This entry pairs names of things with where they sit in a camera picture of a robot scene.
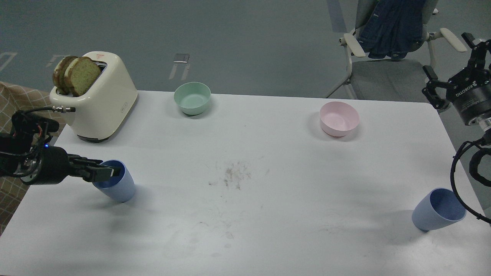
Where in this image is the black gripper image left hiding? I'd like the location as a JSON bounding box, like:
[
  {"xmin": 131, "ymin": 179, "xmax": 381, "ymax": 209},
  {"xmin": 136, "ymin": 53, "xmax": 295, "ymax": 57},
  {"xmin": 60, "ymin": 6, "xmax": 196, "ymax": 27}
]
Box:
[{"xmin": 23, "ymin": 146, "xmax": 121, "ymax": 185}]

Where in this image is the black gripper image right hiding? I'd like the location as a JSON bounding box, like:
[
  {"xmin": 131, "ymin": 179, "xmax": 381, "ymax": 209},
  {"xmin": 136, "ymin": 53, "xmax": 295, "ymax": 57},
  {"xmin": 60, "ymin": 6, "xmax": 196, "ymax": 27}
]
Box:
[{"xmin": 422, "ymin": 33, "xmax": 491, "ymax": 126}]

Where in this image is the light blue cup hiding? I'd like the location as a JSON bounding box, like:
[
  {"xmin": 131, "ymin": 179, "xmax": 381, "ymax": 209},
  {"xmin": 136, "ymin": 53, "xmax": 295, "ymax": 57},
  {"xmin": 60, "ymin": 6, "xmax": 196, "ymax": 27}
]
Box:
[{"xmin": 411, "ymin": 187, "xmax": 467, "ymax": 231}]

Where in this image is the grey office chair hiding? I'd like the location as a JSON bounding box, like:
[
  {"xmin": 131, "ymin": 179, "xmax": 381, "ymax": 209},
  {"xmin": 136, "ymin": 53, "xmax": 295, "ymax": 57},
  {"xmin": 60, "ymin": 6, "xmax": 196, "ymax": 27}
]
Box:
[{"xmin": 326, "ymin": 0, "xmax": 467, "ymax": 102}]

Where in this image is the cream toaster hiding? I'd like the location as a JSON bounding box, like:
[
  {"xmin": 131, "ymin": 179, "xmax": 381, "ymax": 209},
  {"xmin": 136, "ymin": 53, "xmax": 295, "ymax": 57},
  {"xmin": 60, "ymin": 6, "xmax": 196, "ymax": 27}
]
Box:
[{"xmin": 49, "ymin": 51, "xmax": 137, "ymax": 143}]

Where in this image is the blue denim jacket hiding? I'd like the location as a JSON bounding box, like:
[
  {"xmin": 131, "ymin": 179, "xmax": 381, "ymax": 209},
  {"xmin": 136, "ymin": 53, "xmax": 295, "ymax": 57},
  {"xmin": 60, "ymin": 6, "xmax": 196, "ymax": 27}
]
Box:
[{"xmin": 358, "ymin": 0, "xmax": 426, "ymax": 59}]

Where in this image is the front toast slice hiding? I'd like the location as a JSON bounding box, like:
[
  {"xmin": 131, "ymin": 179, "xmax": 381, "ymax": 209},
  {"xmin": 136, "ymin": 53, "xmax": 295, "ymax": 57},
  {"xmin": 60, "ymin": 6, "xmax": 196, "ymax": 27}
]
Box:
[{"xmin": 63, "ymin": 56, "xmax": 102, "ymax": 97}]

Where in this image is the toast slice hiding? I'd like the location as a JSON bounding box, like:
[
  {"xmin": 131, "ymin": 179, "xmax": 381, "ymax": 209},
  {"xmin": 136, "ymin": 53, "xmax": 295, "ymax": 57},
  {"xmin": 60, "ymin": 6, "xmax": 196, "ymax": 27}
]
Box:
[
  {"xmin": 63, "ymin": 56, "xmax": 102, "ymax": 97},
  {"xmin": 52, "ymin": 56, "xmax": 78, "ymax": 95}
]

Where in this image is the rear toast slice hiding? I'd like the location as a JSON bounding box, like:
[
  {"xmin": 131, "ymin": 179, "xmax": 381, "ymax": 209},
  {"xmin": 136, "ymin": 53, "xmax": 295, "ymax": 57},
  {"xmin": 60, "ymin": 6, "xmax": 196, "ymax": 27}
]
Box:
[{"xmin": 52, "ymin": 56, "xmax": 78, "ymax": 95}]

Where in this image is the beige checkered cloth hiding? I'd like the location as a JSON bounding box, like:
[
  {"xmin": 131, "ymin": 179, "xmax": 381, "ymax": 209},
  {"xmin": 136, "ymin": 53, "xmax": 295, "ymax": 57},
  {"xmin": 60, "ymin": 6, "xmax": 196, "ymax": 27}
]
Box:
[{"xmin": 0, "ymin": 81, "xmax": 51, "ymax": 234}]

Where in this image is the green bowl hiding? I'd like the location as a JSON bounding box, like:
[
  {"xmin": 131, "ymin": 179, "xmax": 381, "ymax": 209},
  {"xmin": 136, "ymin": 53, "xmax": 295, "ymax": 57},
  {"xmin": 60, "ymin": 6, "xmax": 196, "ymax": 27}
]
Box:
[{"xmin": 173, "ymin": 82, "xmax": 211, "ymax": 115}]

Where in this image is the pink bowl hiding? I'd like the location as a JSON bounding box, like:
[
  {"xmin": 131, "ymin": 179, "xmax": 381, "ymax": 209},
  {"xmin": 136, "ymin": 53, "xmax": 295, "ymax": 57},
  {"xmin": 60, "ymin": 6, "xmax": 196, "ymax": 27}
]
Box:
[{"xmin": 319, "ymin": 101, "xmax": 361, "ymax": 137}]

